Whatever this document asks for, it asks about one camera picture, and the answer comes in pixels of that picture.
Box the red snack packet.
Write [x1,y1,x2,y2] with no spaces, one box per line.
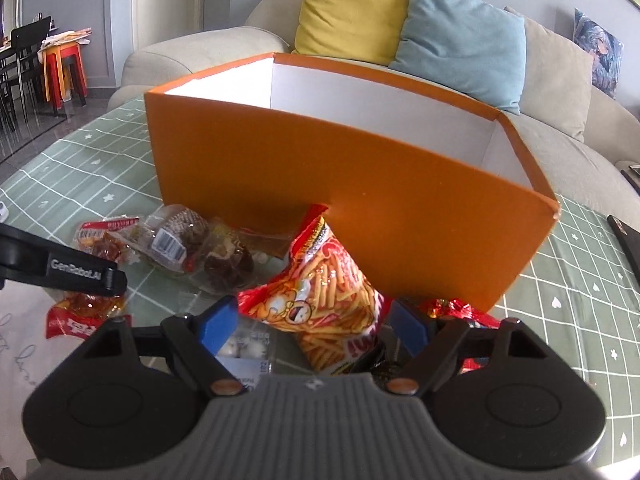
[418,299,500,378]

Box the white candy balls bag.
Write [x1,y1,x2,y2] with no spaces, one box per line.
[216,318,277,390]

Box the red dried meat packet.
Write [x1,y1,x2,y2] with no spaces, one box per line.
[44,216,140,339]

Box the clear bag chocolate cake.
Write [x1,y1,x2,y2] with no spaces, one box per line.
[185,216,292,297]

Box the clear bag brown pastry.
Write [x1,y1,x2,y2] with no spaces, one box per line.
[131,205,209,274]

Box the orange fries snack bag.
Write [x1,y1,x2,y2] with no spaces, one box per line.
[238,205,390,375]

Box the dark green gold packet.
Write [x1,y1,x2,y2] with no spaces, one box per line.
[345,340,411,388]

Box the orange cardboard box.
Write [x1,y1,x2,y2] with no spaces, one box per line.
[144,53,560,311]

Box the green checked tablecloth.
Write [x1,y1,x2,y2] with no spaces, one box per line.
[1,99,639,479]

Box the black dining chair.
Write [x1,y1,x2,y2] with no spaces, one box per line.
[1,16,51,132]

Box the red orange stool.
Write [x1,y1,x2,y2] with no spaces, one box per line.
[40,40,88,116]

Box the beige fabric sofa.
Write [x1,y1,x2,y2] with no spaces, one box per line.
[108,0,639,224]

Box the beige cushion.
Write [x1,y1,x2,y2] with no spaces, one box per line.
[510,18,592,142]

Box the light blue cushion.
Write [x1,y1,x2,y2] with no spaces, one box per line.
[390,0,526,114]

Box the yellow cushion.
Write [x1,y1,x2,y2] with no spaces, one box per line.
[294,0,409,66]

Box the anime print cushion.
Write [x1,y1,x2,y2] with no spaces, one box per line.
[573,9,624,99]

